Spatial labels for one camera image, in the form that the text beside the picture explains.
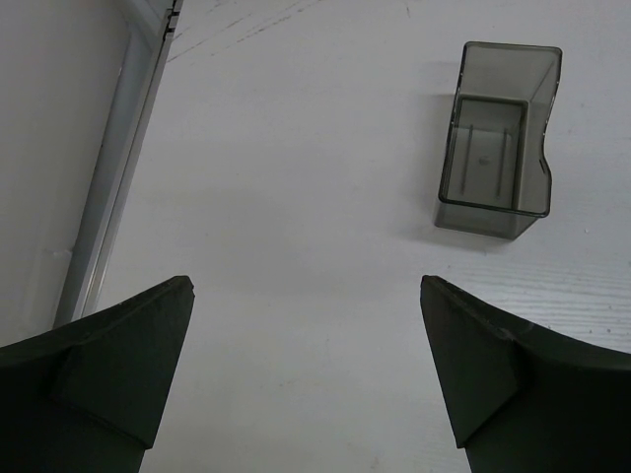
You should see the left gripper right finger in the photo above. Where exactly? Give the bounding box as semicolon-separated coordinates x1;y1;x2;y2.
420;275;630;472

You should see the aluminium left rail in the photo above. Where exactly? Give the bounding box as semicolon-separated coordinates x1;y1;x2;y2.
53;0;183;328

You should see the smoky transparent plastic bin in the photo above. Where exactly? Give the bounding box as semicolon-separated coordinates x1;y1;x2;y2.
435;41;563;240

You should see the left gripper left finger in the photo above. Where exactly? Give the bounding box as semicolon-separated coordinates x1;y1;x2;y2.
1;276;194;472

